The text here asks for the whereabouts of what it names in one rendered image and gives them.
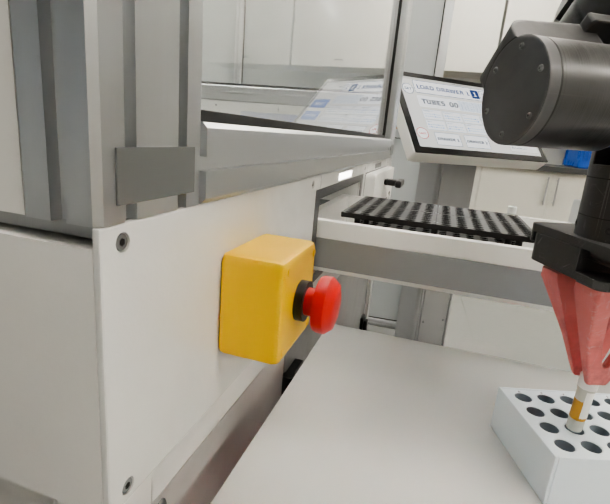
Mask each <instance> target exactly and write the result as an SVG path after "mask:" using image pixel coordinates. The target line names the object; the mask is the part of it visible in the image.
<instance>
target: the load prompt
mask: <svg viewBox="0 0 610 504"><path fill-rule="evenodd" d="M411 80H412V79H411ZM412 83H413V86H414V89H415V92H417V93H424V94H432V95H439V96H446V97H453V98H461V99H468V100H475V101H482V98H483V92H484V90H479V89H472V88H466V87H459V86H452V85H446V84H439V83H432V82H426V81H419V80H412Z"/></svg>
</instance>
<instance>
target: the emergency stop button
mask: <svg viewBox="0 0 610 504"><path fill-rule="evenodd" d="M340 306H341V285H340V283H339V282H338V281H337V280H336V278H335V277H331V276H323V277H321V278H320V279H319V281H318V283H317V286H316V288H311V287H309V288H308V289H307V291H306V294H305V298H304V302H303V314H304V315H305V316H310V326H311V329H312V330H313V331H314V332H315V333H320V334H326V333H327V332H329V331H331V330H332V329H333V328H334V326H335V323H336V320H337V318H338V315H339V311H340Z"/></svg>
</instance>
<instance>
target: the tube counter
mask: <svg viewBox="0 0 610 504"><path fill-rule="evenodd" d="M447 101H448V104H449V106H450V109H451V110H455V111H464V112H472V113H480V114H482V104H481V103H473V102H466V101H458V100H451V99H447Z"/></svg>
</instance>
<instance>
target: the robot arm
mask: <svg viewBox="0 0 610 504"><path fill-rule="evenodd" d="M480 82H481V84H482V87H483V89H484V92H483V98H482V120H483V125H484V128H485V131H486V133H487V135H488V136H489V138H490V139H491V140H492V141H493V142H495V143H497V144H500V145H510V146H524V147H538V148H552V149H565V150H579V151H592V154H591V158H590V163H589V167H588V171H587V176H586V180H585V184H584V189H583V193H582V198H581V202H580V206H579V211H578V215H577V219H576V221H575V224H573V223H553V222H533V227H532V232H531V237H530V240H532V241H535V242H534V247H533V252H532V256H531V259H533V260H535V261H537V262H539V263H541V264H543V265H544V266H543V268H542V272H541V276H542V279H543V282H544V284H545V287H546V290H547V293H548V296H549V298H550V301H551V304H552V307H553V310H554V312H555V315H556V318H557V321H558V323H559V326H560V329H561V333H562V336H563V340H564V344H565V348H566V352H567V356H568V360H569V364H570V367H571V371H572V373H573V374H574V375H580V372H581V371H583V377H584V382H585V383H586V384H587V385H606V384H608V383H609V382H610V354H609V355H608V357H607V358H606V359H605V361H604V362H603V363H602V361H603V359H604V358H605V356H606V354H607V353H608V351H609V350H610V0H562V1H561V3H560V5H559V7H558V10H557V12H556V15H555V18H554V20H553V22H546V21H534V20H515V21H513V23H512V24H511V26H510V27H509V29H508V31H507V32H506V34H505V36H504V37H503V39H502V41H501V43H500V44H499V46H498V48H497V49H496V51H495V53H494V54H493V56H492V58H491V59H490V61H489V63H488V64H487V66H486V68H485V69H484V71H483V73H482V74H481V76H480Z"/></svg>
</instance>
